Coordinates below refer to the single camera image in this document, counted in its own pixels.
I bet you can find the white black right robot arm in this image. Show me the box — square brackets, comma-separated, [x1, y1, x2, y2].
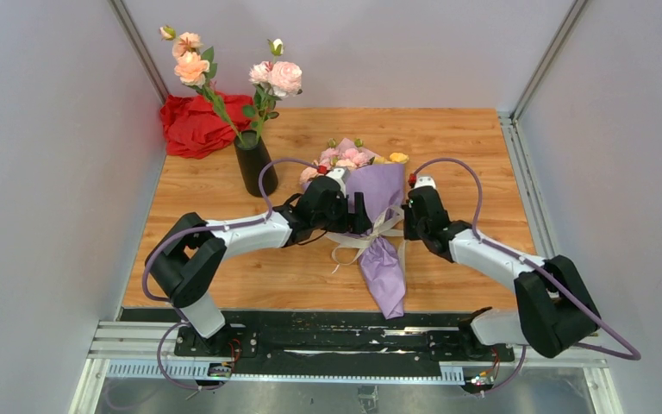
[403, 185, 598, 361]

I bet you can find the peach rose stem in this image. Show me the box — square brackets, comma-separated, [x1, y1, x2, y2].
[159, 25, 241, 139]

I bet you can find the pink rose stem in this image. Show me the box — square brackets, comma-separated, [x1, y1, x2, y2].
[242, 38, 303, 141]

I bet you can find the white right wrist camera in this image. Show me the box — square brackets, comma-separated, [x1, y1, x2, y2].
[408, 174, 437, 191]

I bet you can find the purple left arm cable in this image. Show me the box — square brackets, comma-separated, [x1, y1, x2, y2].
[141, 158, 332, 392]

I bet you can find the red crumpled cloth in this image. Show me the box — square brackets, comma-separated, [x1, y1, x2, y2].
[159, 93, 252, 159]

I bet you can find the black vase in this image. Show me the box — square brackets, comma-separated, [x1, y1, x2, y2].
[234, 130, 278, 198]

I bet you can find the purple paper bouquet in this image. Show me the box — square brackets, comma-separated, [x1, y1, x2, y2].
[314, 138, 409, 319]

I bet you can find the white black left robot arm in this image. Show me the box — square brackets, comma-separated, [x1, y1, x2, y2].
[144, 175, 372, 356]

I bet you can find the aluminium frame rail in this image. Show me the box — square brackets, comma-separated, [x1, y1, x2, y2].
[88, 321, 609, 385]

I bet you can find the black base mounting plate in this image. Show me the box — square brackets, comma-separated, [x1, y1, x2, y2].
[119, 308, 578, 380]

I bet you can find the cream ribbon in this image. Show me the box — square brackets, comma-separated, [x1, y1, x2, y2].
[325, 205, 404, 273]

